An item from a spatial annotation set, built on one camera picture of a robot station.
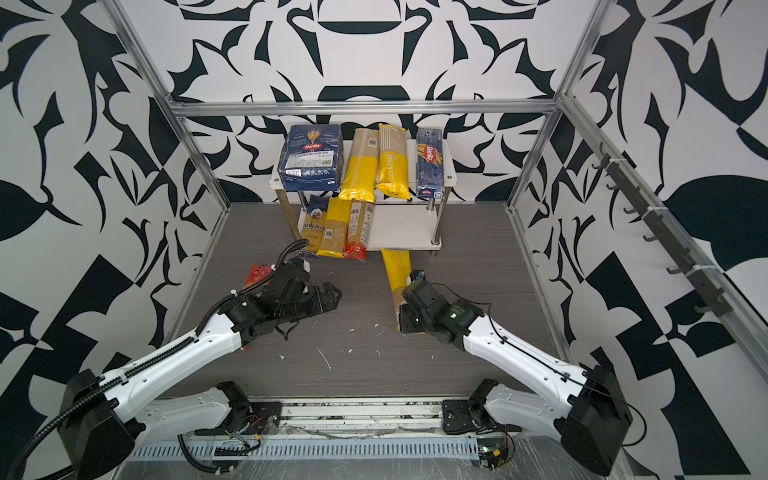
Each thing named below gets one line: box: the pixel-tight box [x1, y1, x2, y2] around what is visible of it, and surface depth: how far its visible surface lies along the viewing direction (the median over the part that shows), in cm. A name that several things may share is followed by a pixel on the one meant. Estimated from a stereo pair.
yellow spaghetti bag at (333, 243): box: [316, 197, 352, 258], surface depth 102 cm
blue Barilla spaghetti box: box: [416, 128, 445, 198], surface depth 77 cm
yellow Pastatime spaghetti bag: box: [377, 123, 412, 199], surface depth 79 cm
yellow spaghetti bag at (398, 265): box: [380, 248, 411, 331], surface depth 90 cm
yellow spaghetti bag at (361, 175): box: [339, 128, 380, 203], surface depth 81 cm
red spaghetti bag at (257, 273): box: [244, 264, 273, 289], surface depth 99 cm
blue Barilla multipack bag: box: [277, 124, 344, 191], surface depth 77 cm
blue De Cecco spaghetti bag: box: [302, 194, 329, 253], surface depth 104 cm
